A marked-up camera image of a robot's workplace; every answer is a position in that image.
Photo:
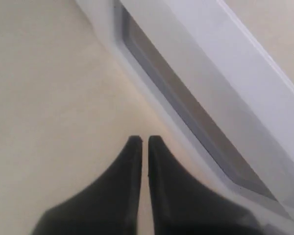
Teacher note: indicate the white microwave door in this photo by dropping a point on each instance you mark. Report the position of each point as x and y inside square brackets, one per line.
[219, 90]

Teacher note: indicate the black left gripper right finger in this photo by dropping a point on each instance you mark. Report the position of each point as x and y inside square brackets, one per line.
[181, 205]

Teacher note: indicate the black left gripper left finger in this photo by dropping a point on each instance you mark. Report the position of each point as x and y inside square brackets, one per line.
[108, 206]

